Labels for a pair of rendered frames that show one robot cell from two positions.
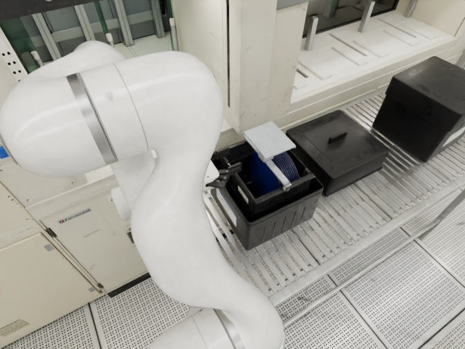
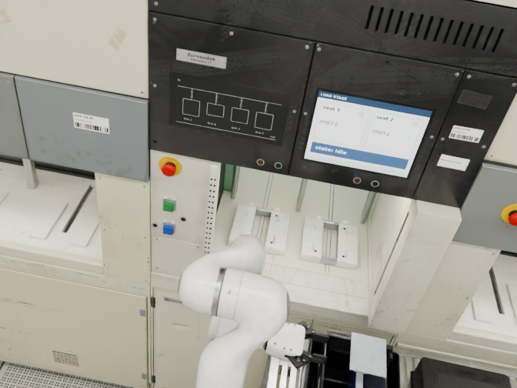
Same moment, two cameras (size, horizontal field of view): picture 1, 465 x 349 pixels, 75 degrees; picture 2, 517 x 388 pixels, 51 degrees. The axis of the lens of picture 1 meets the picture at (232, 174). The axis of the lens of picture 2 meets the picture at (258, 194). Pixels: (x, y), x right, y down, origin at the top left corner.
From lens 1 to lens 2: 78 cm
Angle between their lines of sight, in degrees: 25
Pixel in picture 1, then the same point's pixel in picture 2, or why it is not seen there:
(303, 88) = (484, 324)
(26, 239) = (133, 296)
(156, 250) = (205, 371)
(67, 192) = not seen: hidden behind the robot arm
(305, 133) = (440, 375)
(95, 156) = (208, 311)
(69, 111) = (210, 289)
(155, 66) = (258, 288)
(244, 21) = (410, 239)
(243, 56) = (398, 264)
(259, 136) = (361, 346)
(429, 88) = not seen: outside the picture
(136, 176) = not seen: hidden behind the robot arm
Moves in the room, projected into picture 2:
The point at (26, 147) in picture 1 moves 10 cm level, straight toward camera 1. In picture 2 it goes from (185, 292) to (185, 336)
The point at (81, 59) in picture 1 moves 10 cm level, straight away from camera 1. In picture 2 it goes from (235, 254) to (245, 222)
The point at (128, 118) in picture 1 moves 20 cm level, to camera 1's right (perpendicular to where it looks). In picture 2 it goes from (231, 305) to (315, 368)
